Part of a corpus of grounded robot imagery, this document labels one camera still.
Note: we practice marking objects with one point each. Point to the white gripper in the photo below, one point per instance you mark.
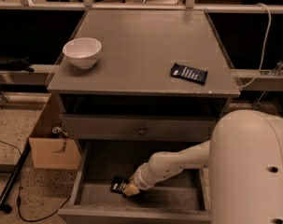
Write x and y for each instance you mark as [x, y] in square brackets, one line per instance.
[143, 178]

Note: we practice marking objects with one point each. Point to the black rxbar chocolate wrapper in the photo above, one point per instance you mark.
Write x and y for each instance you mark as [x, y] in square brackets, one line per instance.
[118, 184]

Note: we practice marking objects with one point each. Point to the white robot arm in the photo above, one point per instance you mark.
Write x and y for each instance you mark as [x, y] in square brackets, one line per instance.
[245, 160]

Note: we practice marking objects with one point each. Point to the open grey middle drawer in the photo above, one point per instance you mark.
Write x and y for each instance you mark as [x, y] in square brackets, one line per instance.
[178, 200]

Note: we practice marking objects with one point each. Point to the round brass drawer knob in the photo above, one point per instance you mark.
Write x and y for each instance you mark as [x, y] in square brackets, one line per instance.
[142, 131]

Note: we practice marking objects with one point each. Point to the closed grey top drawer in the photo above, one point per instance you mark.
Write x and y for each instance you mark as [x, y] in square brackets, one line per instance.
[117, 127]

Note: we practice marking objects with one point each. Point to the grey wooden drawer cabinet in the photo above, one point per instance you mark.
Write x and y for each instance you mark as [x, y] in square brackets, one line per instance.
[132, 77]

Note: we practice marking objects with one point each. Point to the cardboard box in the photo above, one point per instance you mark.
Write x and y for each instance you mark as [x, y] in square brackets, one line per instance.
[50, 151]

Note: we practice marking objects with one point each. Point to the metal soda can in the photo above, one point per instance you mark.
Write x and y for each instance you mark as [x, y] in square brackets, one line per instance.
[57, 130]

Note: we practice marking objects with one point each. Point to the black metal bar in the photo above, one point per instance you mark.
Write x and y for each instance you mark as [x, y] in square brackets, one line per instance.
[14, 171]

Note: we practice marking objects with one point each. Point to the white ceramic bowl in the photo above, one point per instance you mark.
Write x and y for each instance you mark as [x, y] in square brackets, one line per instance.
[83, 52]

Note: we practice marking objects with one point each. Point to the black object on rail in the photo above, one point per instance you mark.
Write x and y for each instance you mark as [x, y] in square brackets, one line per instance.
[15, 64]

